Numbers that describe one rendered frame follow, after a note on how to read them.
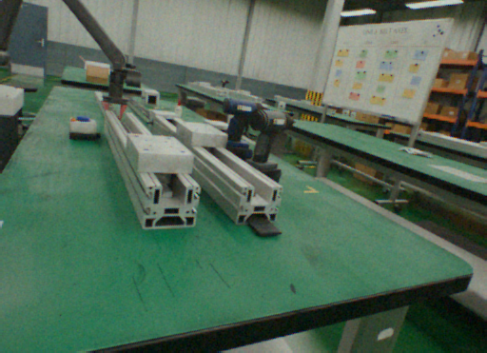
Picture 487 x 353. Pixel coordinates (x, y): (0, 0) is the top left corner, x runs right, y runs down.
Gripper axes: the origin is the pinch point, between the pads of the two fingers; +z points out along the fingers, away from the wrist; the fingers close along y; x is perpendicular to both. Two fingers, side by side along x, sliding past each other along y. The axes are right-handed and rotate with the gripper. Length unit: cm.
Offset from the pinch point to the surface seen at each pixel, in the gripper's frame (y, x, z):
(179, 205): 1, -96, -1
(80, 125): -13.9, -32.1, -2.1
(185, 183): 3, -95, -5
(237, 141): 38, -46, -4
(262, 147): 32, -72, -8
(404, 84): 285, 83, -52
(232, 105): 33, -46, -17
